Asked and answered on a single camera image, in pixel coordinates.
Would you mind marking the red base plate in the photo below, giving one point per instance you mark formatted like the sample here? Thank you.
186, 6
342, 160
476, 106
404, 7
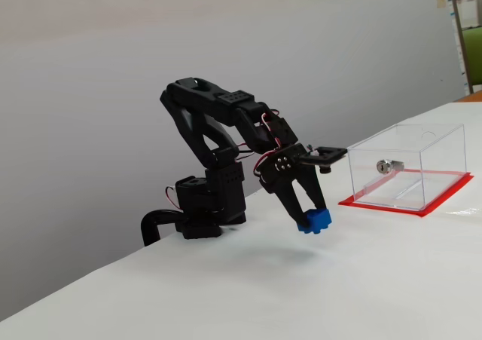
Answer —
448, 195

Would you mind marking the black table clamp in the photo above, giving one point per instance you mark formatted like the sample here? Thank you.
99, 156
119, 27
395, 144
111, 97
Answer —
148, 223

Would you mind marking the transparent acrylic box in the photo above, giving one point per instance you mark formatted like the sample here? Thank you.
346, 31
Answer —
440, 151

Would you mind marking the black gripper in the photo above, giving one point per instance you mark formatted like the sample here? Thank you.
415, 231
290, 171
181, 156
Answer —
287, 173

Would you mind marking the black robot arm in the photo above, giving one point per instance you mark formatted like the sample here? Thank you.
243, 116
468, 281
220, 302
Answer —
196, 106

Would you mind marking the metal shelf post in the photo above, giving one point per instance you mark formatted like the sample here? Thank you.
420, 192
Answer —
460, 34

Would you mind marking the silver cam lock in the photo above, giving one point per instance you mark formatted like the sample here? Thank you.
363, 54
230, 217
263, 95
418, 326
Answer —
386, 166

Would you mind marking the green panel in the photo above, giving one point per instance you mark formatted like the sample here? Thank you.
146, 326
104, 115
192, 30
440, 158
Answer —
473, 57

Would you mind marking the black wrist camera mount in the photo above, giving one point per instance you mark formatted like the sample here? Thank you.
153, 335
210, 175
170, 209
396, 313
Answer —
327, 153

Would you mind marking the blue lego brick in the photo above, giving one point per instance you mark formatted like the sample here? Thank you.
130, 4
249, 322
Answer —
316, 219

